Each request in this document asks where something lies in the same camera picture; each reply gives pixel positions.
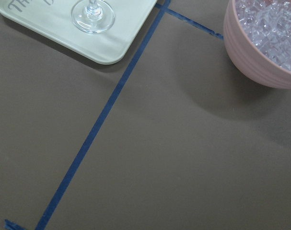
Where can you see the cream bear tray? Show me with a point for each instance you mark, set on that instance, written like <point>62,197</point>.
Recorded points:
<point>52,19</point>

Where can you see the clear wine glass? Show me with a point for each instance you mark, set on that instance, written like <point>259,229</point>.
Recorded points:
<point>92,16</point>

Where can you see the pink bowl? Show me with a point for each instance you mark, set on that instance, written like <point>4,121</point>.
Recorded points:
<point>247,58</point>

